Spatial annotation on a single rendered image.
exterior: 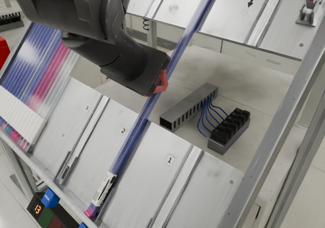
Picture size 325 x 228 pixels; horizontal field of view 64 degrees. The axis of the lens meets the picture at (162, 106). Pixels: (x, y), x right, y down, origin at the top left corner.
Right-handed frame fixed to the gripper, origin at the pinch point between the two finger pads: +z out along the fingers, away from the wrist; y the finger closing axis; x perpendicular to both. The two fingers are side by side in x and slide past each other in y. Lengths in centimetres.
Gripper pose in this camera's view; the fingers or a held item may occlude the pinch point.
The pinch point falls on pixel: (160, 84)
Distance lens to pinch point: 45.7
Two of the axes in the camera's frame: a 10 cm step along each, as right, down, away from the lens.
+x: -4.7, 8.8, -0.3
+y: -7.5, -3.9, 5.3
